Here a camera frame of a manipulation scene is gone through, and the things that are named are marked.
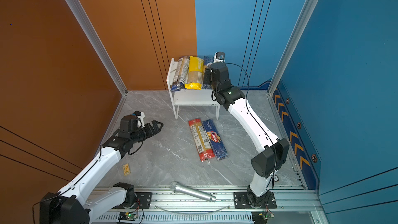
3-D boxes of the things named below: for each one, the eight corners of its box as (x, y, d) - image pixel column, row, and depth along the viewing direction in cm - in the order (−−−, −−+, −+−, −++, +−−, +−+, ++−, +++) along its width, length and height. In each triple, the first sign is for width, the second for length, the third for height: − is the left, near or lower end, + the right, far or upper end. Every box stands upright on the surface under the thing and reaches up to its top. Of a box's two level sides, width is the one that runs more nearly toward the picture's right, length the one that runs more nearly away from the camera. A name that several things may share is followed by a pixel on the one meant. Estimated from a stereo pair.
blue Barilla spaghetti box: (217, 161, 88) (217, 158, 84) (203, 124, 103) (203, 120, 100) (227, 158, 89) (228, 155, 86) (211, 121, 105) (212, 118, 101)
